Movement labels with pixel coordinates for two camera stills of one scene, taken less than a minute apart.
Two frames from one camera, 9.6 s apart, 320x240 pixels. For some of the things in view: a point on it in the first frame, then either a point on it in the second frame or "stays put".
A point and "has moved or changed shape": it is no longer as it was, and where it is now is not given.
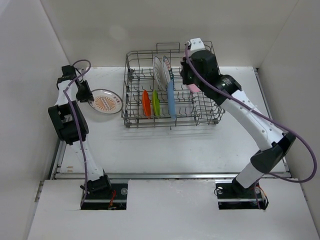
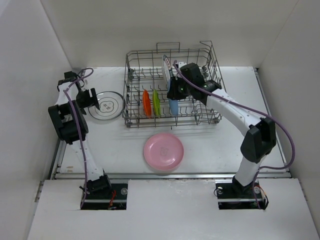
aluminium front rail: (166, 175) stays put
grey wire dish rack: (154, 95) stays put
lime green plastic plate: (156, 104) stays put
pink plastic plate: (193, 88) has moved or changed shape
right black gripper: (186, 80) to (173, 93)
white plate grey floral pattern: (159, 73) to (111, 104)
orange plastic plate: (146, 104) stays put
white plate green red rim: (168, 74) stays put
